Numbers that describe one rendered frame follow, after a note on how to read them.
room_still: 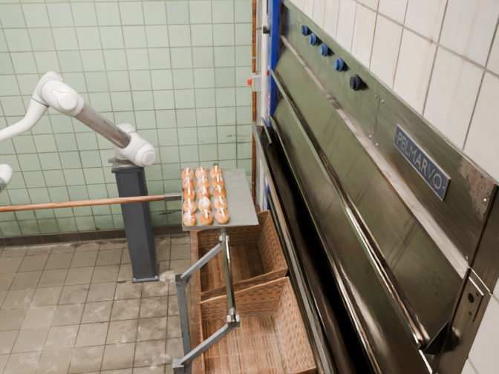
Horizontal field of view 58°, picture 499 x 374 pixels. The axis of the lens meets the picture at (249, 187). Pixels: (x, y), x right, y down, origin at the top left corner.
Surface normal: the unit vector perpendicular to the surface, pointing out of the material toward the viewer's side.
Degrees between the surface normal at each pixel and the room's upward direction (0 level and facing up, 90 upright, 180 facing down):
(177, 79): 90
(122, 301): 0
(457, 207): 90
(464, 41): 90
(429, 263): 70
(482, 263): 90
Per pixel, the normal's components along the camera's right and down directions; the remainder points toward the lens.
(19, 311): 0.00, -0.85
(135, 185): 0.14, 0.52
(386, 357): -0.93, -0.23
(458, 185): -0.99, 0.07
